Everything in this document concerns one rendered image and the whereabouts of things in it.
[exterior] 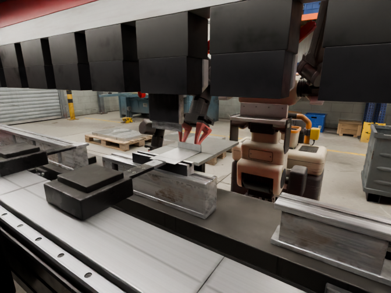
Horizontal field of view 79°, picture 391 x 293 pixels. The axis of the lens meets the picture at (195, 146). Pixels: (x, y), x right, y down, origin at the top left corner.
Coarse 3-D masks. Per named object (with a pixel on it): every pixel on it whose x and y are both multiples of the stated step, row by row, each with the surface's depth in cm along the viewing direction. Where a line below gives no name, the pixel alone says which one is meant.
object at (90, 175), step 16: (160, 160) 62; (64, 176) 44; (80, 176) 44; (96, 176) 44; (112, 176) 44; (128, 176) 52; (48, 192) 44; (64, 192) 41; (80, 192) 40; (96, 192) 40; (112, 192) 43; (128, 192) 46; (64, 208) 42; (80, 208) 38; (96, 208) 41
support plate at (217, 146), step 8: (200, 136) 91; (176, 144) 79; (200, 144) 79; (208, 144) 79; (216, 144) 79; (224, 144) 79; (232, 144) 79; (152, 152) 70; (160, 152) 70; (208, 152) 70; (216, 152) 70; (192, 160) 63; (200, 160) 63
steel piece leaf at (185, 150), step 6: (180, 144) 74; (186, 144) 73; (192, 144) 72; (174, 150) 72; (180, 150) 72; (186, 150) 72; (192, 150) 72; (198, 150) 71; (162, 156) 66; (168, 156) 66; (174, 156) 66; (180, 156) 66; (186, 156) 66
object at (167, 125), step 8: (152, 96) 62; (160, 96) 60; (168, 96) 59; (176, 96) 58; (152, 104) 62; (160, 104) 61; (168, 104) 59; (176, 104) 58; (152, 112) 63; (160, 112) 62; (168, 112) 60; (176, 112) 59; (152, 120) 64; (160, 120) 62; (168, 120) 61; (176, 120) 59; (160, 128) 64; (168, 128) 62; (176, 128) 61
